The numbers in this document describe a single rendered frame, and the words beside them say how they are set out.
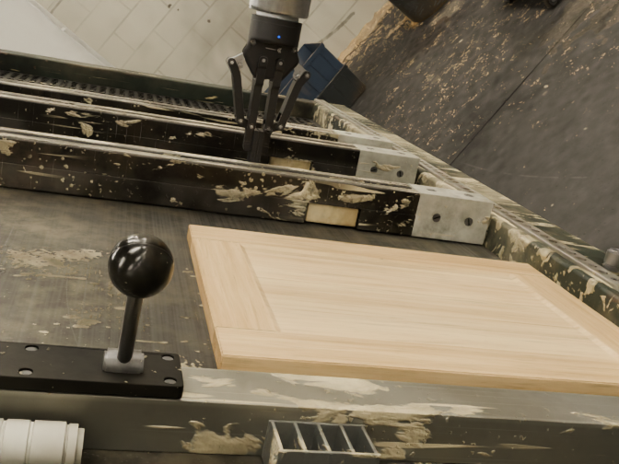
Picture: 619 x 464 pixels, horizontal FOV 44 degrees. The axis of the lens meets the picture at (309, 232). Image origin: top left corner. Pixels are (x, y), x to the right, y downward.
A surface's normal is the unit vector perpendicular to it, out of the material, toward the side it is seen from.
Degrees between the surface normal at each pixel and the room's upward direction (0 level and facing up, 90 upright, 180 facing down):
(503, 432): 90
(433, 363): 58
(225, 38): 90
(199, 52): 90
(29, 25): 90
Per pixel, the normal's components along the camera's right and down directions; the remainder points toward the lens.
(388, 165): 0.22, 0.30
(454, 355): 0.18, -0.95
